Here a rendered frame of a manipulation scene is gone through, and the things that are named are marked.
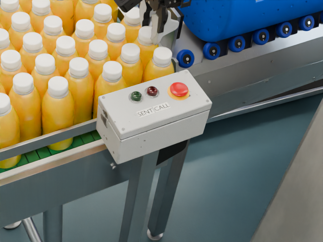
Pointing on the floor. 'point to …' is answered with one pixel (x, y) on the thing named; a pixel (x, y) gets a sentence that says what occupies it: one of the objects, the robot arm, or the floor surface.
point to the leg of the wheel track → (165, 195)
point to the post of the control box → (138, 196)
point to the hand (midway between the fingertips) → (147, 34)
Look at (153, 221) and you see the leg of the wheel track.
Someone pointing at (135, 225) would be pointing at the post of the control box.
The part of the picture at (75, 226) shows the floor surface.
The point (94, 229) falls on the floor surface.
